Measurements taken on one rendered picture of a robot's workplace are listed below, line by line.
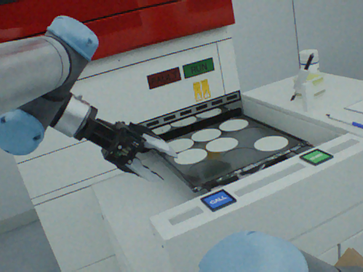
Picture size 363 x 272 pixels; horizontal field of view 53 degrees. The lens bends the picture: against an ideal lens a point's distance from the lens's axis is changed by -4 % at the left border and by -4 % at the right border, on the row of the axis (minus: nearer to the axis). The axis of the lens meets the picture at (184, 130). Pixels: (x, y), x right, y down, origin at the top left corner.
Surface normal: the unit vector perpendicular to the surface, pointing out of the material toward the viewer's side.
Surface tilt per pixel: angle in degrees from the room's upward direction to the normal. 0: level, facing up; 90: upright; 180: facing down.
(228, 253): 37
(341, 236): 90
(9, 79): 93
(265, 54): 90
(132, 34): 90
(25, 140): 99
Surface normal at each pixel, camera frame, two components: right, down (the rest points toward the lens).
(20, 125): 0.11, 0.49
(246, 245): -0.71, -0.56
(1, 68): 0.86, -0.44
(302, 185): 0.40, 0.26
